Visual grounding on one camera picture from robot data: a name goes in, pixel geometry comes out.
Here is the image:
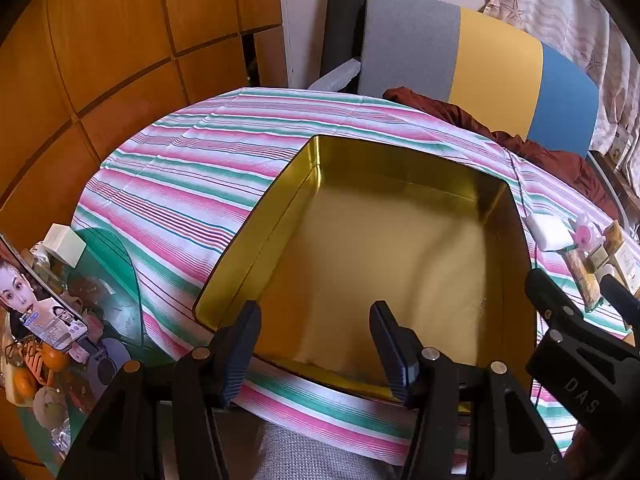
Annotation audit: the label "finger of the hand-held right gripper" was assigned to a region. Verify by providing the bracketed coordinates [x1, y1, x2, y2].
[525, 269, 588, 333]
[600, 275, 640, 331]

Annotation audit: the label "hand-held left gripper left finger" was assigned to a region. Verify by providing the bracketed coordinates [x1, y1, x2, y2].
[57, 300, 263, 480]

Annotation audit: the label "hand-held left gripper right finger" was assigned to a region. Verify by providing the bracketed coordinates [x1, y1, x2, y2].
[369, 301, 571, 480]

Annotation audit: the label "beige cardboard box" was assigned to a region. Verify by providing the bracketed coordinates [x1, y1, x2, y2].
[602, 222, 640, 296]

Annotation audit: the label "bagged pink plastic cups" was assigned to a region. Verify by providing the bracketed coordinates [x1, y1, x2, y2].
[572, 214, 598, 248]

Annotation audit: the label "gold tin box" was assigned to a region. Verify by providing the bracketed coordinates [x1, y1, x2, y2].
[192, 134, 538, 413]

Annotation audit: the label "brown cracker packet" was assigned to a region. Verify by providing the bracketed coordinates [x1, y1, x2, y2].
[562, 247, 601, 308]

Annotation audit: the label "white foam block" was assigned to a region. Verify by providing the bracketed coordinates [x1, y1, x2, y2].
[529, 214, 573, 252]

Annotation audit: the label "person's grey trouser leg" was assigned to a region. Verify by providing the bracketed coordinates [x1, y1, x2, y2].
[215, 410, 401, 480]

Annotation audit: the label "rust brown cloth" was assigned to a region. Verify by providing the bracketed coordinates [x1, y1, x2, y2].
[382, 86, 621, 211]

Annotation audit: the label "white printed box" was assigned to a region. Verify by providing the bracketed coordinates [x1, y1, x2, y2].
[607, 125, 640, 171]

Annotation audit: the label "green glass table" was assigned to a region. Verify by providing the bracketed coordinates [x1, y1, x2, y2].
[0, 227, 146, 471]

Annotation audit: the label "orange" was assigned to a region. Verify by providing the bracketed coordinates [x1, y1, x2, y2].
[37, 342, 71, 372]
[12, 367, 38, 401]

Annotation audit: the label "pale round fruit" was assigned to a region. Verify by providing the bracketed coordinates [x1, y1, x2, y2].
[32, 385, 68, 423]

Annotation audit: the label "striped tablecloth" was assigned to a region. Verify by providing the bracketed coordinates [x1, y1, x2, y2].
[72, 87, 633, 466]

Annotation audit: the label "small white green box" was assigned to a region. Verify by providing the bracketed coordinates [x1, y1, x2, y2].
[42, 223, 87, 268]

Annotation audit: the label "grey yellow blue chair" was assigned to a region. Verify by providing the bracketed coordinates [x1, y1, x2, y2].
[307, 0, 631, 221]

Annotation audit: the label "beige patterned curtain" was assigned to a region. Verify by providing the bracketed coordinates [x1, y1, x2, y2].
[482, 0, 640, 156]

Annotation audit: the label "black rolled mat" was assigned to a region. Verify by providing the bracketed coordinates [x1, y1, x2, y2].
[320, 0, 368, 93]

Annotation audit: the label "wooden cabinet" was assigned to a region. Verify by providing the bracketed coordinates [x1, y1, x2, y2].
[0, 0, 288, 221]

